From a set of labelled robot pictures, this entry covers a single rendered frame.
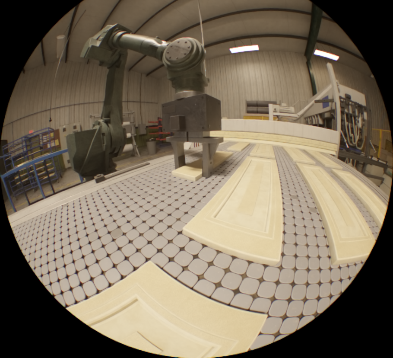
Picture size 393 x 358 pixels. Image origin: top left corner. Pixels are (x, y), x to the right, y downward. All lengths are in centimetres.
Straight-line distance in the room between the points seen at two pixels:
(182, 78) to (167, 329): 61
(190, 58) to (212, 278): 57
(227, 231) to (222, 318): 16
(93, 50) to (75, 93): 672
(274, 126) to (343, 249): 159
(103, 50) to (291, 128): 221
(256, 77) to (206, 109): 621
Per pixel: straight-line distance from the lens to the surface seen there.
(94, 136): 103
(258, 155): 88
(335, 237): 33
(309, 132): 183
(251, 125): 173
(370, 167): 428
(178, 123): 42
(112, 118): 112
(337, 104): 242
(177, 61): 48
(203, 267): 22
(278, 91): 631
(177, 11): 555
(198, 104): 41
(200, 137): 45
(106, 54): 131
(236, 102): 632
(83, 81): 821
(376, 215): 60
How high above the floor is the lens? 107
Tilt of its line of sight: 16 degrees down
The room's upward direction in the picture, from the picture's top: 2 degrees counter-clockwise
